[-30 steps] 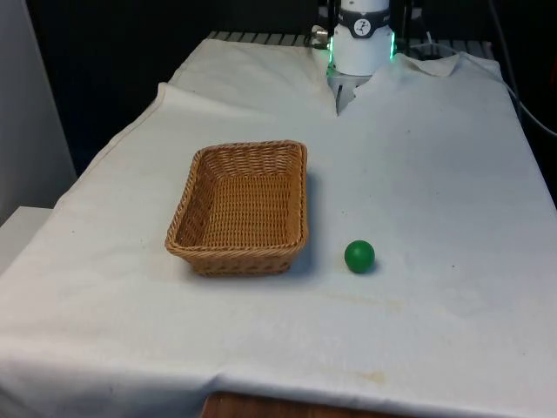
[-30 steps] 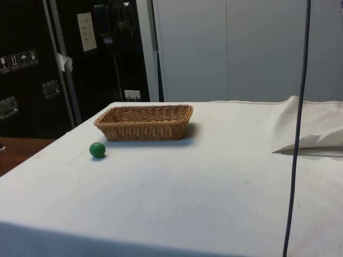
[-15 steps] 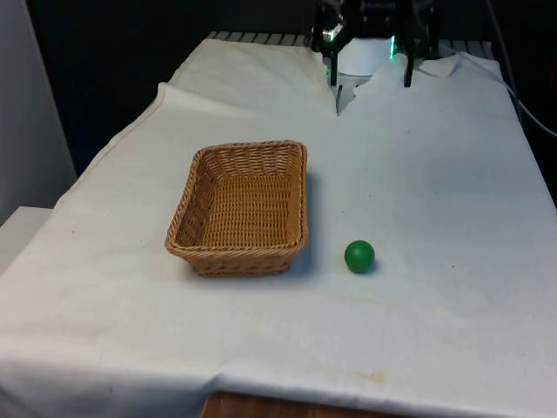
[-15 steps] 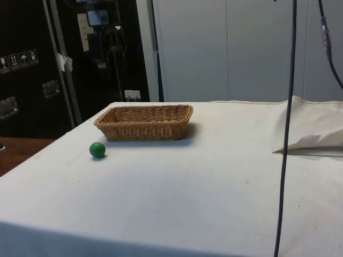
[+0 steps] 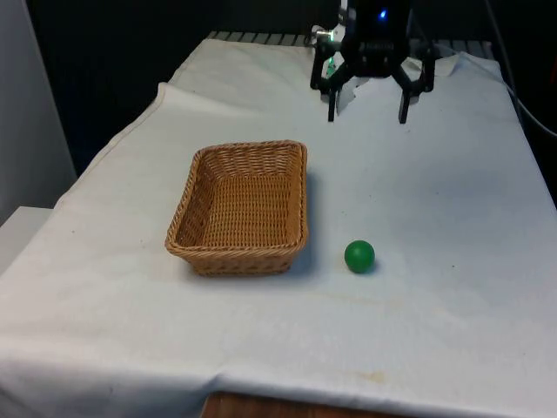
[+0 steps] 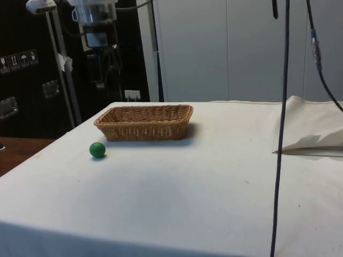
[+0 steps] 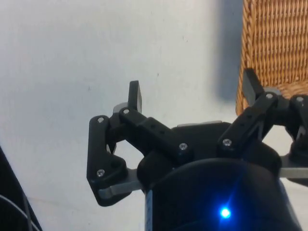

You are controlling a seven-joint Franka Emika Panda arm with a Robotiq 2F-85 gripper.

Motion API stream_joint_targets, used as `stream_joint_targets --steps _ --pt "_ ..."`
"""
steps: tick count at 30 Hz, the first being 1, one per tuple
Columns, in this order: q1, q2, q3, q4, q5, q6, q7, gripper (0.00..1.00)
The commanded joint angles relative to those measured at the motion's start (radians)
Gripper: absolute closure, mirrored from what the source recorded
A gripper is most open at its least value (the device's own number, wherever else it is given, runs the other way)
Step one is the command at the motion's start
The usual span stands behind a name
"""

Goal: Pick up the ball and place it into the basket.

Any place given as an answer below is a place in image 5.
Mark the green ball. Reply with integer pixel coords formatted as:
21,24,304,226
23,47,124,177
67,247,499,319
344,239,376,275

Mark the brown wicker basket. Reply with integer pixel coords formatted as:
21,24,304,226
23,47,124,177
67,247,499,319
164,138,309,276

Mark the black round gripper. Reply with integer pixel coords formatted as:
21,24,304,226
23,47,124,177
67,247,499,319
309,0,436,125

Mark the grey cable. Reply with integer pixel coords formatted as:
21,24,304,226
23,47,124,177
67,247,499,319
486,0,557,135

